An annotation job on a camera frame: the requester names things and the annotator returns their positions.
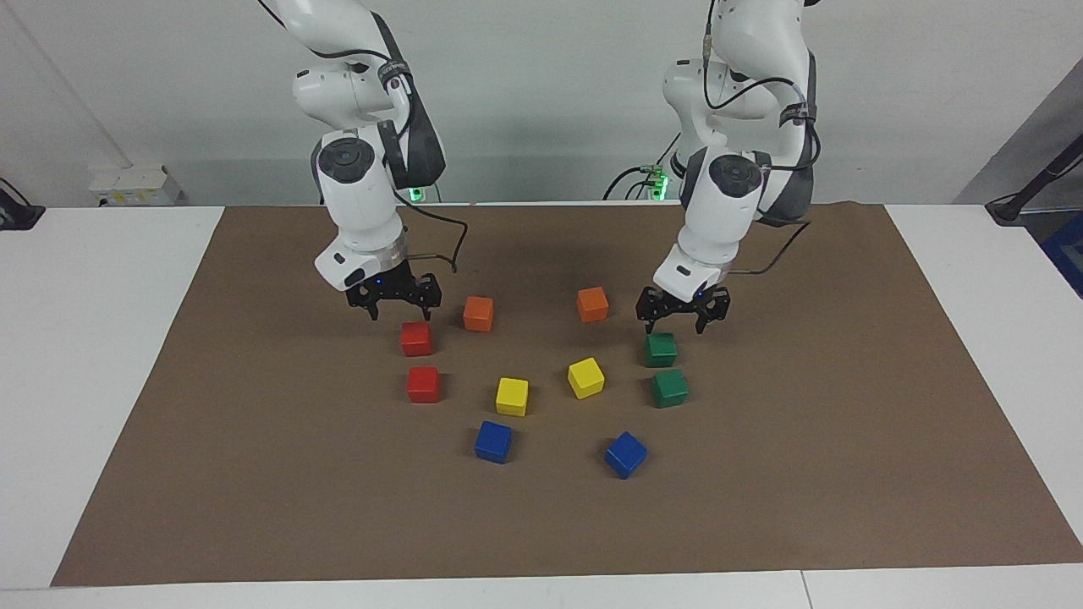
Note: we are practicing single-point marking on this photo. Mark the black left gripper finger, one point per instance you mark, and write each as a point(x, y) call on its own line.
point(648, 326)
point(702, 323)

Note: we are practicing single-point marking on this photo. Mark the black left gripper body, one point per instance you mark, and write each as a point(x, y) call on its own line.
point(677, 306)

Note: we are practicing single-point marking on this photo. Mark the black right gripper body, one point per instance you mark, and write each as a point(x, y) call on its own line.
point(398, 288)

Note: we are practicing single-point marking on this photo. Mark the green wooden cube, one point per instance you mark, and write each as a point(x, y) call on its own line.
point(661, 350)
point(669, 389)

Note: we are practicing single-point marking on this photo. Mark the red wooden cube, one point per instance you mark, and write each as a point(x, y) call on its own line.
point(423, 385)
point(416, 340)

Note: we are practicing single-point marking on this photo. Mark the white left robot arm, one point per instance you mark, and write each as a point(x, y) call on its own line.
point(719, 220)

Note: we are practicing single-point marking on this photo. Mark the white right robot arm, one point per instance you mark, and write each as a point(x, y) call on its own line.
point(360, 194)

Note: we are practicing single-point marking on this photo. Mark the orange wooden cube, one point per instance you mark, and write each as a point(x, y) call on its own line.
point(478, 314)
point(592, 305)

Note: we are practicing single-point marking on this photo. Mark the yellow wooden cube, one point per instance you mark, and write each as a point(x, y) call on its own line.
point(585, 378)
point(512, 397)

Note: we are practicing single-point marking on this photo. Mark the green lit connector plug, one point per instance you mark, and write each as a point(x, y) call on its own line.
point(657, 182)

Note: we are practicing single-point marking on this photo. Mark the blue wooden cube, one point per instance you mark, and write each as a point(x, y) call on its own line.
point(493, 442)
point(625, 455)

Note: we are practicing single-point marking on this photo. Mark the brown table mat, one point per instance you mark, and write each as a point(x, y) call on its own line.
point(254, 474)

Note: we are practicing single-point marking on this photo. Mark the black stand with foot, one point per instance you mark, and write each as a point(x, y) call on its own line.
point(1007, 210)

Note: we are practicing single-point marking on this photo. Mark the blue crate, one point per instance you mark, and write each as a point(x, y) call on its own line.
point(1068, 249)

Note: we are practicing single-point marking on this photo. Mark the black clamp mount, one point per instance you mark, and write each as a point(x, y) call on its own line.
point(17, 216)

